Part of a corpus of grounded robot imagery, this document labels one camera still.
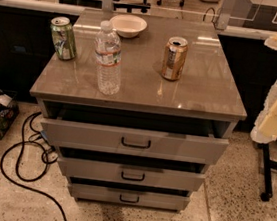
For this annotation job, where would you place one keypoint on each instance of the clear plastic water bottle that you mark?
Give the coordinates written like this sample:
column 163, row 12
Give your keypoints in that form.
column 108, row 59

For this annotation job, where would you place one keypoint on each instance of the white paper bowl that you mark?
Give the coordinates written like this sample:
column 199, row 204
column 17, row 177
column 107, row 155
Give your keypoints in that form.
column 128, row 25

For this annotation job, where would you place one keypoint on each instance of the gold soda can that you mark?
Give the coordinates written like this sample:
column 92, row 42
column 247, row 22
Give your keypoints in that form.
column 174, row 58

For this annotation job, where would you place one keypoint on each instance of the black stand leg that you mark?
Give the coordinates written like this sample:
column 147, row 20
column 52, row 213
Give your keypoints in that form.
column 269, row 165

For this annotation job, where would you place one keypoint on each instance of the grey drawer cabinet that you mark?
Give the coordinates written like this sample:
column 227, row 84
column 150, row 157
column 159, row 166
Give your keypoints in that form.
column 203, row 102

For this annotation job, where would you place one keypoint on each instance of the bottom grey drawer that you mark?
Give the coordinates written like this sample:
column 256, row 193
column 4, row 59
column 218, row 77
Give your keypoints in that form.
column 128, row 197

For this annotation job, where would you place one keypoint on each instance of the grey drawer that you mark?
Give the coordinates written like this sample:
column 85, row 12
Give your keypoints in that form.
column 137, row 175
column 125, row 141
column 128, row 197

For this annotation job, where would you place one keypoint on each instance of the top grey drawer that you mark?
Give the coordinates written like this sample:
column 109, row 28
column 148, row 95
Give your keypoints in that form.
column 125, row 141

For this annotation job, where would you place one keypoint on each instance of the middle grey drawer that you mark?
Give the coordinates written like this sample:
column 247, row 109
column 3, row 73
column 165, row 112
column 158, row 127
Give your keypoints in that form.
column 137, row 175

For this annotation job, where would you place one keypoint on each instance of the green soda can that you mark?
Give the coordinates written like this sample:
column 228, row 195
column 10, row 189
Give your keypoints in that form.
column 63, row 38

